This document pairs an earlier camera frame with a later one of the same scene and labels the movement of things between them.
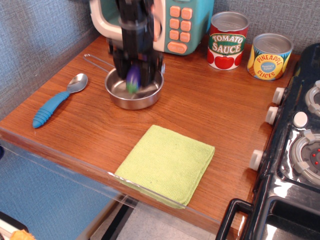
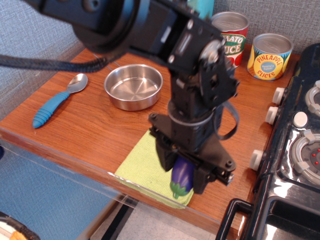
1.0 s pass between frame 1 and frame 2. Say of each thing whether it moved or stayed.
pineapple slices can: stayed
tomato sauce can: stayed
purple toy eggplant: moved
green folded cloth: stayed
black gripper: moved
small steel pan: stayed
